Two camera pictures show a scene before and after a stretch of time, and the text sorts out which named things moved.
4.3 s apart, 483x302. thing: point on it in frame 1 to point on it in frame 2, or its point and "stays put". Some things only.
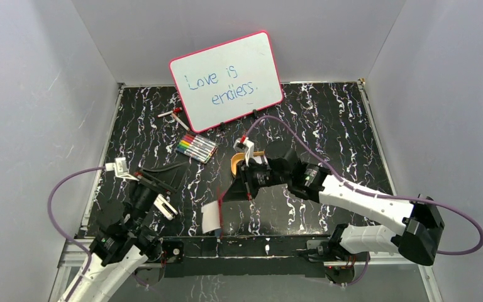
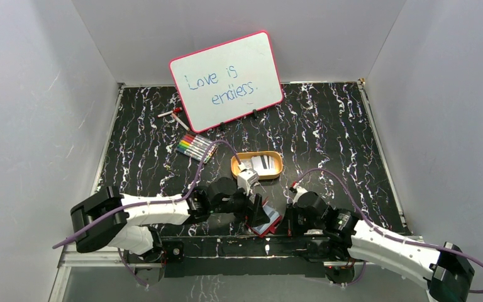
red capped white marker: (177, 110) stays put
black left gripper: (151, 184) to (251, 204)
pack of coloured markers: (197, 148) stays put
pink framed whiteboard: (226, 81) stays put
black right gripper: (238, 189) to (291, 229)
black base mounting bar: (239, 257) stays put
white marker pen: (185, 126) stays put
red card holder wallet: (212, 215) to (263, 230)
